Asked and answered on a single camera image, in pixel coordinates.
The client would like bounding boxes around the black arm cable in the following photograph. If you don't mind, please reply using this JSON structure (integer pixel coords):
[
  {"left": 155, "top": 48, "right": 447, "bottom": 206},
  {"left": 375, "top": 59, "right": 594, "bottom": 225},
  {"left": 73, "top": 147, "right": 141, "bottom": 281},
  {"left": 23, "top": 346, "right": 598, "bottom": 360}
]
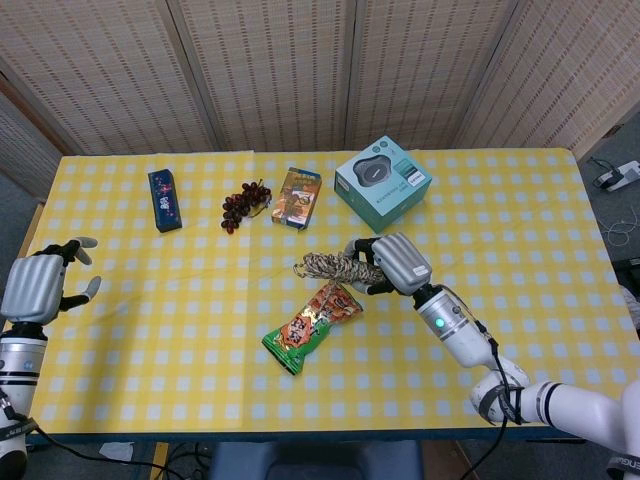
[
  {"left": 0, "top": 389, "right": 166, "bottom": 471},
  {"left": 439, "top": 284, "right": 526, "bottom": 480}
]

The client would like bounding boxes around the yellow white checked tablecloth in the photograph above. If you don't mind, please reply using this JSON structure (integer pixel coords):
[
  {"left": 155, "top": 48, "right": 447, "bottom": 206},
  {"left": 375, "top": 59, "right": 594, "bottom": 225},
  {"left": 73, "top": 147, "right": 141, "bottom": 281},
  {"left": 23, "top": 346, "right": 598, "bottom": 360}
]
[{"left": 0, "top": 147, "right": 640, "bottom": 436}]

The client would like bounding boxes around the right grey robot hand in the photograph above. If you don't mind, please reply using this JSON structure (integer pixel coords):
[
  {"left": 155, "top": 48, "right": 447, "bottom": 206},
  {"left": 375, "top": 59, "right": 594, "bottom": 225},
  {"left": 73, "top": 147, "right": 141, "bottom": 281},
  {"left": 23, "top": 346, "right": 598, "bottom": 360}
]
[{"left": 347, "top": 232, "right": 434, "bottom": 297}]

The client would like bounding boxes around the blue table frame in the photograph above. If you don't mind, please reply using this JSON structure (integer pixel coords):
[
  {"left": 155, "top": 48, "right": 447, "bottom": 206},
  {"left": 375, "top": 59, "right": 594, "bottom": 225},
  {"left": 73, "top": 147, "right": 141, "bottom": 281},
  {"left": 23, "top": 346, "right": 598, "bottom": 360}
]
[{"left": 24, "top": 424, "right": 586, "bottom": 446}]

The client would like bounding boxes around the dark red grape bunch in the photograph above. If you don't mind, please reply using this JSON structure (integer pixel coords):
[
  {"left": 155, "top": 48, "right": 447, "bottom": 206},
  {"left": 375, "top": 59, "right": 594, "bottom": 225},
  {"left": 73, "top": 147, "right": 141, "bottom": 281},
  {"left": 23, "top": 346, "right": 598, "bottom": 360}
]
[{"left": 221, "top": 178, "right": 274, "bottom": 235}]

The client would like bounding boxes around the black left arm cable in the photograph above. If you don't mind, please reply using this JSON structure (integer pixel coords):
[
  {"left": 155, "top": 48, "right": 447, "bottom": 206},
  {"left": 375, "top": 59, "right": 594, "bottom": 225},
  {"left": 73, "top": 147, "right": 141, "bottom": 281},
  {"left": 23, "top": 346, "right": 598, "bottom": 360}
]
[{"left": 0, "top": 389, "right": 166, "bottom": 471}]

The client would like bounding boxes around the teal speaker box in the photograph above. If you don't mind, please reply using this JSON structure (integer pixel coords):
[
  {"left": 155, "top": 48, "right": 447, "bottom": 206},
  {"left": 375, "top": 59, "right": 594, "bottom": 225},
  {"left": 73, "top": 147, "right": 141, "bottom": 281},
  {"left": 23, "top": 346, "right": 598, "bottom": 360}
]
[{"left": 333, "top": 134, "right": 434, "bottom": 235}]

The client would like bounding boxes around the green orange snack bag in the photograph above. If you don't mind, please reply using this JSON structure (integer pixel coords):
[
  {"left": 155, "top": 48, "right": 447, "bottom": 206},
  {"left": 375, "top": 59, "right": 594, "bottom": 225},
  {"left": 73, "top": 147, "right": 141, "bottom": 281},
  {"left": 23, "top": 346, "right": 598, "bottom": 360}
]
[{"left": 261, "top": 281, "right": 365, "bottom": 377}]

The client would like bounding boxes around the dark blue floral box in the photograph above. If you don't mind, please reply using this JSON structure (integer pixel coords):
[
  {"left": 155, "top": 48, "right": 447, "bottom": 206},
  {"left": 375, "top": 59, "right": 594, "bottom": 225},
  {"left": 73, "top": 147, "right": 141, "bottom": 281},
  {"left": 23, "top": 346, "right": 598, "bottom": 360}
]
[{"left": 146, "top": 168, "right": 183, "bottom": 234}]

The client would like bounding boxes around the woven folding screen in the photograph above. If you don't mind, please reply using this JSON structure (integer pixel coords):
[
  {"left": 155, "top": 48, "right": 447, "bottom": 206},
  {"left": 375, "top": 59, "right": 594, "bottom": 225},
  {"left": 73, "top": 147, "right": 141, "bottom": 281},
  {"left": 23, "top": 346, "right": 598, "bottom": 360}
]
[{"left": 0, "top": 0, "right": 640, "bottom": 199}]

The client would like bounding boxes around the beige black braided rope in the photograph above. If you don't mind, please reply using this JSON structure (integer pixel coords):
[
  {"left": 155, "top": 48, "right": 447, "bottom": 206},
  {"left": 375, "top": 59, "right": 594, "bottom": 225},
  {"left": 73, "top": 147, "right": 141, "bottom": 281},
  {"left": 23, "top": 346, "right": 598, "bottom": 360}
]
[{"left": 293, "top": 251, "right": 387, "bottom": 301}]

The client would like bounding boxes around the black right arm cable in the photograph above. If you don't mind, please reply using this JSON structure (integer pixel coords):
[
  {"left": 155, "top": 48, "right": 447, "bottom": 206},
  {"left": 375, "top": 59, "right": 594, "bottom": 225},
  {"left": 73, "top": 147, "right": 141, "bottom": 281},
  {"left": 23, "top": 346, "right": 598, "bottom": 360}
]
[{"left": 439, "top": 284, "right": 526, "bottom": 480}]

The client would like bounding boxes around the orange blue carton box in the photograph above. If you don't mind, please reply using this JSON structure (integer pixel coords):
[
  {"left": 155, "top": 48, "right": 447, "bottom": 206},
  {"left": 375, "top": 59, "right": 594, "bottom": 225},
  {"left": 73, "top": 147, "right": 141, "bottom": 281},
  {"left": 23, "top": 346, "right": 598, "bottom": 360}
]
[{"left": 270, "top": 166, "right": 323, "bottom": 234}]

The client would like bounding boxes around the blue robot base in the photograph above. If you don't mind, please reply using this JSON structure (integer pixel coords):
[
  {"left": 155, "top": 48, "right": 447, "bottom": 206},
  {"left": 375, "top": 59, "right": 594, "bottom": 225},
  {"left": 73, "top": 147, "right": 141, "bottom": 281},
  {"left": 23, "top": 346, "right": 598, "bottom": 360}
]
[{"left": 209, "top": 439, "right": 421, "bottom": 480}]

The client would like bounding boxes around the thin white floor cable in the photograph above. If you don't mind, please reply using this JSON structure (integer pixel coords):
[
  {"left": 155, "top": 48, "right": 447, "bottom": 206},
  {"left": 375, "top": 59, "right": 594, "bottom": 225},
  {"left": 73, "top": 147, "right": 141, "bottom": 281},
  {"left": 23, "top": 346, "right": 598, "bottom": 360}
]
[{"left": 602, "top": 199, "right": 640, "bottom": 246}]

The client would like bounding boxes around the white power strip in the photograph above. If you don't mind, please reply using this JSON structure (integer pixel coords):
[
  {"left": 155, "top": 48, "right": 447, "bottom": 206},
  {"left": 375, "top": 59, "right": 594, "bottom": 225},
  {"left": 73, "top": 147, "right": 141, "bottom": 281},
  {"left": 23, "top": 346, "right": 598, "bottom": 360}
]
[{"left": 597, "top": 159, "right": 640, "bottom": 194}]

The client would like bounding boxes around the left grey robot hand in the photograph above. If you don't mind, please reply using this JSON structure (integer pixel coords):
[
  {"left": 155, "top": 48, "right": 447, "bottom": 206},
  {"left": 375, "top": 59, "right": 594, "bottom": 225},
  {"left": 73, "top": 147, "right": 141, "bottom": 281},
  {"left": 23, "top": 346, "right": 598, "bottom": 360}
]
[{"left": 0, "top": 238, "right": 103, "bottom": 326}]

